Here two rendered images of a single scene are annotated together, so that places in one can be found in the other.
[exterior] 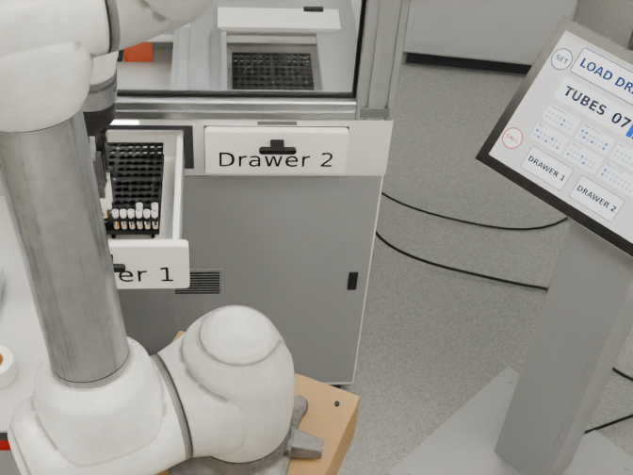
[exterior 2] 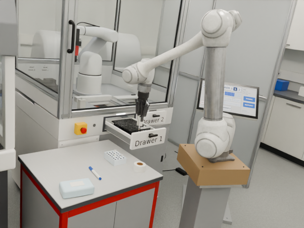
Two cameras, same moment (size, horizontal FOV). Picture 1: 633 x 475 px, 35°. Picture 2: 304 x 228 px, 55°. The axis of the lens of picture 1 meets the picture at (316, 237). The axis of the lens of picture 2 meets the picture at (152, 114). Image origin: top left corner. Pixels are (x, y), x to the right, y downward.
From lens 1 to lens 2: 1.56 m
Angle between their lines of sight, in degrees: 41
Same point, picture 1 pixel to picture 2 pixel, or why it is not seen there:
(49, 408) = (216, 126)
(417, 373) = (166, 192)
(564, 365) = not seen: hidden behind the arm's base
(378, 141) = (170, 113)
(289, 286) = (149, 163)
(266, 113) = (151, 107)
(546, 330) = not seen: hidden behind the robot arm
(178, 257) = (163, 132)
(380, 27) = (173, 82)
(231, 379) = (232, 121)
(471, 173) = not seen: hidden behind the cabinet
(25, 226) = (218, 72)
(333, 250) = (159, 149)
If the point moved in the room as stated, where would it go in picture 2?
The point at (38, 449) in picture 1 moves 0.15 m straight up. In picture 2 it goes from (216, 138) to (222, 109)
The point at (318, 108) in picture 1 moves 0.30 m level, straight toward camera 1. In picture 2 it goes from (161, 105) to (184, 116)
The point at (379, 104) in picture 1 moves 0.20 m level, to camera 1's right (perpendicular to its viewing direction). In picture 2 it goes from (171, 102) to (189, 102)
